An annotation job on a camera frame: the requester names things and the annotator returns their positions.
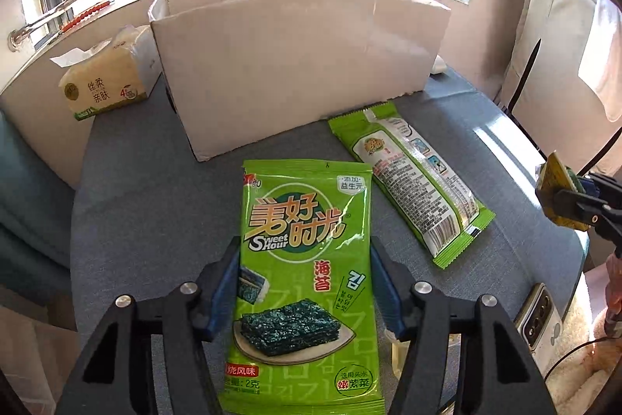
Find green seaweed strip pack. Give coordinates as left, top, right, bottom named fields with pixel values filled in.
left=329, top=102, right=494, bottom=270

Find white chair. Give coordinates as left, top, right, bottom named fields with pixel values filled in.
left=496, top=0, right=621, bottom=176

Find red beads on sill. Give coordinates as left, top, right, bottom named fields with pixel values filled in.
left=60, top=0, right=112, bottom=34

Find tissue pack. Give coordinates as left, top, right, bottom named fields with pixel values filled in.
left=52, top=25, right=162, bottom=121

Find smartphone with cartoon case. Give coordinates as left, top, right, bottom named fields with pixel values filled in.
left=514, top=283, right=563, bottom=375

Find green pea snack bag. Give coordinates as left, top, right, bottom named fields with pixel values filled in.
left=536, top=152, right=589, bottom=232

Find green Sweet Hour seaweed bag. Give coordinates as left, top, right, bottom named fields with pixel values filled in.
left=219, top=159, right=385, bottom=414

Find white cardboard box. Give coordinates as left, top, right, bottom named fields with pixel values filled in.
left=148, top=0, right=450, bottom=161

